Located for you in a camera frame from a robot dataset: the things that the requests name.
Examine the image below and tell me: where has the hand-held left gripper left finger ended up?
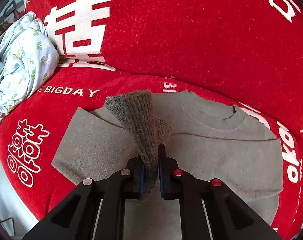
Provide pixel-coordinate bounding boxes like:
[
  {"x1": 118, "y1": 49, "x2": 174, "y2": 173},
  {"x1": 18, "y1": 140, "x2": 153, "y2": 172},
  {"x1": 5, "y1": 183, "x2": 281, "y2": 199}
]
[{"x1": 23, "y1": 155, "x2": 145, "y2": 240}]

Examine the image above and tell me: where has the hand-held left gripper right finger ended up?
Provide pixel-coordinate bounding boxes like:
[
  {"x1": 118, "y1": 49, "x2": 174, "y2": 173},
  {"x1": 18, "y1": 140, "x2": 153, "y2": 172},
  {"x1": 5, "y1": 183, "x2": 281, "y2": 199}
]
[{"x1": 158, "y1": 144, "x2": 283, "y2": 240}]

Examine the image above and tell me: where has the grey knitted sweater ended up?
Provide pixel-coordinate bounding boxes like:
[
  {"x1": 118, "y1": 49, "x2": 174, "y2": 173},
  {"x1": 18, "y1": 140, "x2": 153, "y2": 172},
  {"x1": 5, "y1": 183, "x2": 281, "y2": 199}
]
[{"x1": 51, "y1": 90, "x2": 284, "y2": 240}]

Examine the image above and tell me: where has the red printed sofa cover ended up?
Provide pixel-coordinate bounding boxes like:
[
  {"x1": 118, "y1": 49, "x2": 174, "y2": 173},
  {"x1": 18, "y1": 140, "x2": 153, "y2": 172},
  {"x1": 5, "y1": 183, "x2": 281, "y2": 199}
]
[{"x1": 0, "y1": 0, "x2": 303, "y2": 240}]

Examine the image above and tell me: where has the light blue floral quilt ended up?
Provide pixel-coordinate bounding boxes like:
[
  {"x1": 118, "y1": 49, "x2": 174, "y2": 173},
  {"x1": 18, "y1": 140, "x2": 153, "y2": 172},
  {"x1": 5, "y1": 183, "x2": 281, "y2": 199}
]
[{"x1": 0, "y1": 11, "x2": 60, "y2": 163}]

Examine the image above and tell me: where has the black metal frame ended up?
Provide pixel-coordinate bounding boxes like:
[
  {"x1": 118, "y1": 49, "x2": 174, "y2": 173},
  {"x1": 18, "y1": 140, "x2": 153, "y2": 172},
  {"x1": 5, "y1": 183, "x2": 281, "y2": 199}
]
[{"x1": 3, "y1": 1, "x2": 17, "y2": 18}]

